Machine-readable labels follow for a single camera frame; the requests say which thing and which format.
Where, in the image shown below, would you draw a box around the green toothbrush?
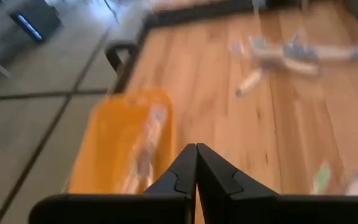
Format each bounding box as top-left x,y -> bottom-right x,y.
311,161 -> 332,194

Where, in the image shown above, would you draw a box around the orange plastic bin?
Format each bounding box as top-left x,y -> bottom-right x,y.
68,89 -> 178,195

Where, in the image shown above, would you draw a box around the black device with blue light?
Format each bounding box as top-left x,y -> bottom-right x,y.
9,0 -> 64,44

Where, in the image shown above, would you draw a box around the white toothbrush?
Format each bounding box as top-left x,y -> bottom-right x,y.
141,104 -> 170,162
278,57 -> 320,77

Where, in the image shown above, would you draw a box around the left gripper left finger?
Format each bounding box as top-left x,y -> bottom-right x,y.
143,143 -> 198,197

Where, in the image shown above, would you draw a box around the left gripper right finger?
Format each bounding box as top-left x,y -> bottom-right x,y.
196,143 -> 278,224

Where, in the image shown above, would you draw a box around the orange toothbrush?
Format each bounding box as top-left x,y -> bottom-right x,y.
234,68 -> 265,98

